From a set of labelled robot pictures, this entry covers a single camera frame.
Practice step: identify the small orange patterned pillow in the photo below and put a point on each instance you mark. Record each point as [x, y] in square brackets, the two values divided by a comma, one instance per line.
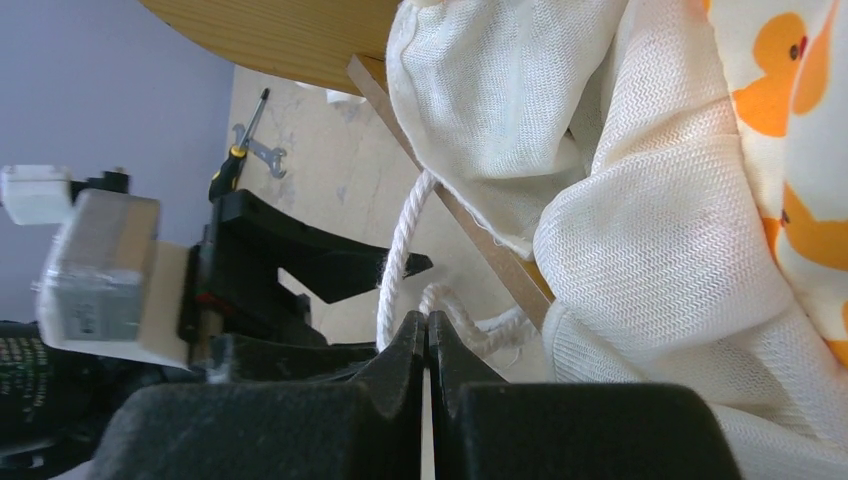
[334, 96]

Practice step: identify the yellow black screwdriver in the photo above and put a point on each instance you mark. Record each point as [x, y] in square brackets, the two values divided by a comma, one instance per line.
[225, 180]

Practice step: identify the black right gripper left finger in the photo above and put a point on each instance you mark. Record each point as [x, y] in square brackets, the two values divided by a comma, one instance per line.
[367, 427]

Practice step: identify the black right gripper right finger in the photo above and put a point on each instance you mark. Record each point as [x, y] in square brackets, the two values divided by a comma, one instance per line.
[487, 428]

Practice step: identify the wooden pet bed frame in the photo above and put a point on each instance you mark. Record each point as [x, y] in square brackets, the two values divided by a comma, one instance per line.
[336, 44]

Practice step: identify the silver open-end wrench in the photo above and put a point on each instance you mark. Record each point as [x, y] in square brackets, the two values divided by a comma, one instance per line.
[273, 158]

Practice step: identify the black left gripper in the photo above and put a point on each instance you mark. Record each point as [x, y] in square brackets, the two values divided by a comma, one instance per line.
[241, 325]

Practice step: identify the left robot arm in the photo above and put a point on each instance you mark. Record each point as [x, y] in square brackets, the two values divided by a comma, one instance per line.
[56, 405]

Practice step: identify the orange patterned white blanket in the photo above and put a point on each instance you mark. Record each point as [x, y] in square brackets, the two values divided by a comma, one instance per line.
[677, 171]

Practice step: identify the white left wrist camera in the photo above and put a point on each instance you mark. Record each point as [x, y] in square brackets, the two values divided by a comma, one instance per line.
[109, 286]

